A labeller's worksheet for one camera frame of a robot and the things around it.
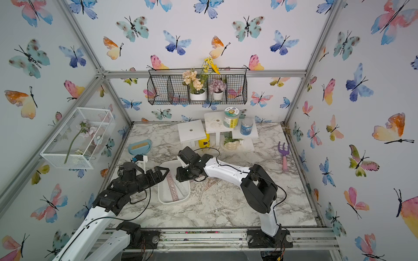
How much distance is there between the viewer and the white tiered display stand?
0.90 metres

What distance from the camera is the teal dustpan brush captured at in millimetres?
1041

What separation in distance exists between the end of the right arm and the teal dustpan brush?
39cm

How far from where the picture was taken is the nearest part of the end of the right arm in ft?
2.06
